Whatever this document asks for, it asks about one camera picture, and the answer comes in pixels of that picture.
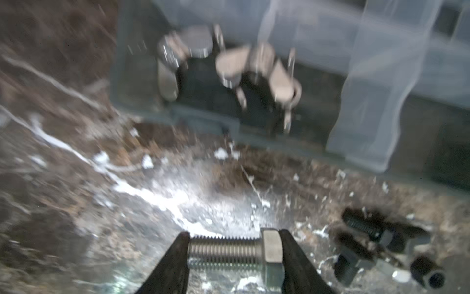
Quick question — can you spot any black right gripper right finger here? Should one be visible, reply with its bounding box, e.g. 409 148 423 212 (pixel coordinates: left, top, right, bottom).
279 229 335 294

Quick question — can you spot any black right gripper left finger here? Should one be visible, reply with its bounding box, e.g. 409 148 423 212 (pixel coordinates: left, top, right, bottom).
135 232 190 294

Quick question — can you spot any silver hex bolt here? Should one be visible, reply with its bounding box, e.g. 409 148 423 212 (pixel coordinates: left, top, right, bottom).
187 228 285 290

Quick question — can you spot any silver wing nut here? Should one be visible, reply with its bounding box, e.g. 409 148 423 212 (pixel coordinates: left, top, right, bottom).
215 42 275 89
268 47 302 134
157 25 214 102

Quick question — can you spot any black hex bolt lower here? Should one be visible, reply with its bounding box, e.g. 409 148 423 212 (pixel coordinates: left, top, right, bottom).
334 234 377 287

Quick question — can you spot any black hex bolt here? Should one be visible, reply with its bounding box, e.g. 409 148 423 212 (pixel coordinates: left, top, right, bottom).
334 234 377 287
342 208 431 254

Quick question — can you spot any small silver hex nut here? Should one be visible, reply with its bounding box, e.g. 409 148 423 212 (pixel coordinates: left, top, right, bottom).
376 252 411 284

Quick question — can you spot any black hex bolt left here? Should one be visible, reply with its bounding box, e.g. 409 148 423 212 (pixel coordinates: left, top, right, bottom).
342 208 431 254

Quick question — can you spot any small black hex nut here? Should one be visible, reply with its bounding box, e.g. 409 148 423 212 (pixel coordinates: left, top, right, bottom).
410 256 446 290

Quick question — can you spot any clear grey compartment organizer box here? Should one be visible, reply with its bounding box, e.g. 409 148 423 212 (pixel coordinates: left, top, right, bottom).
110 1 470 192

